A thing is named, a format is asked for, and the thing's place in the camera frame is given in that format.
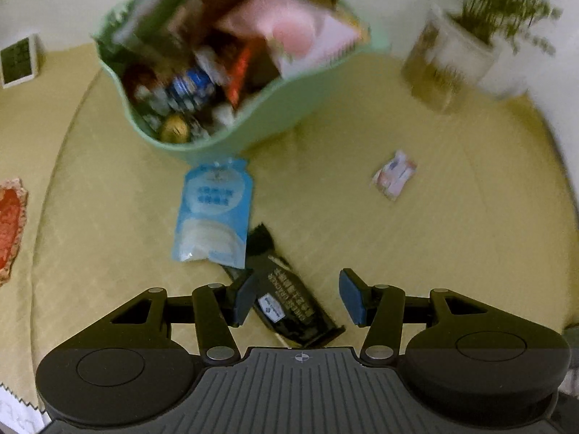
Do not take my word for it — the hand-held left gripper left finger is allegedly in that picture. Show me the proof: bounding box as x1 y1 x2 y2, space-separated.
109 269 261 366

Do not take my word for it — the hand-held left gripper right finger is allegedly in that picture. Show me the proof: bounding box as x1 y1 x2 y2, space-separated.
339 268 491 366

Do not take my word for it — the black snack packet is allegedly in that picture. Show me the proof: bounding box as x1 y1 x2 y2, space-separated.
221 223 347 349

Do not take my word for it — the green plastic basin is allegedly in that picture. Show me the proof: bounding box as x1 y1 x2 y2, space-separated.
90 0 390 166

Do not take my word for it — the red snack bar packet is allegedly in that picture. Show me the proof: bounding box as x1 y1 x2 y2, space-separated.
224 41 254 109

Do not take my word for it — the large pink snack packet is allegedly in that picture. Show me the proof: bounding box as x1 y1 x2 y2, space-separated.
221 0 360 80

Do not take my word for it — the dark green snack packet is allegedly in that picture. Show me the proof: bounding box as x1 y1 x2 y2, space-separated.
97 0 204 55

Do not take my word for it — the light blue snack packet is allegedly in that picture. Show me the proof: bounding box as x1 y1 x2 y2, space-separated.
171 157 254 268

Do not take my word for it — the yellow woven table mat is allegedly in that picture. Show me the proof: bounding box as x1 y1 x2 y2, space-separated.
0 43 579 417

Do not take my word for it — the small pink candy packet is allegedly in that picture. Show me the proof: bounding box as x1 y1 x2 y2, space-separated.
371 150 418 202

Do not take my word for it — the gold foil candy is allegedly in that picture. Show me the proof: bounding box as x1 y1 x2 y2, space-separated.
158 115 191 143

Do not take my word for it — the blue white candy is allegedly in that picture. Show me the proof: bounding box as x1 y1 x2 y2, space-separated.
169 65 218 105

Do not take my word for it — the white zigzag-edged printed mat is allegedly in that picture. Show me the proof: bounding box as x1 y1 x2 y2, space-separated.
0 382 48 434

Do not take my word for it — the white digital thermometer clock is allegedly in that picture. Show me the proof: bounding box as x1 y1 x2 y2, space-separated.
0 33 46 90

